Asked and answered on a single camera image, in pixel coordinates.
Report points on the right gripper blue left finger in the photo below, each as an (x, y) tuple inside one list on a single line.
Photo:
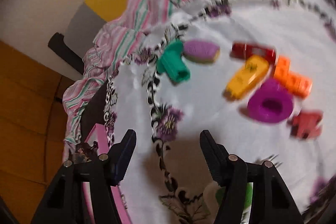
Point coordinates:
[(120, 155)]

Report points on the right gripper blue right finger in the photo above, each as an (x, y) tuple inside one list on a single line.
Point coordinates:
[(216, 157)]

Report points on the white green plastic container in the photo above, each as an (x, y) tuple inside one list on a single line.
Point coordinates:
[(248, 194)]

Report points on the magenta plastic funnel cup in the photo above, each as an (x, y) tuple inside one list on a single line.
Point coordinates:
[(271, 103)]

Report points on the red puzzle piece block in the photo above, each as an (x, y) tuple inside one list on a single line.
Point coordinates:
[(306, 124)]

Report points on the yellow plastic case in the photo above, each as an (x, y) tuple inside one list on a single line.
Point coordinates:
[(246, 78)]

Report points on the green flanged plastic toy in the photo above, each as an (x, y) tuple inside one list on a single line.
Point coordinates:
[(171, 63)]

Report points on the red glossy bottle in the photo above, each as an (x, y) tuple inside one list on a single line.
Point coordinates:
[(243, 50)]

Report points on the orange cube block toy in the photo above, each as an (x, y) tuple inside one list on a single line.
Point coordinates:
[(294, 83)]

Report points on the brown scalp massage brush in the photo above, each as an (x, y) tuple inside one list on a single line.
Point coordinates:
[(85, 152)]

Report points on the wooden panel cabinet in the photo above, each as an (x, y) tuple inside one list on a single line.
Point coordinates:
[(33, 126)]

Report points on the white embroidered floral tablecloth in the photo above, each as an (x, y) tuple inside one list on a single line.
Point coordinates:
[(167, 174)]

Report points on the black rolled mat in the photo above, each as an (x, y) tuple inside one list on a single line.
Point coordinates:
[(57, 45)]

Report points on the pink green striped cloth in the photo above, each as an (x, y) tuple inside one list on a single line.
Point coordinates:
[(114, 41)]

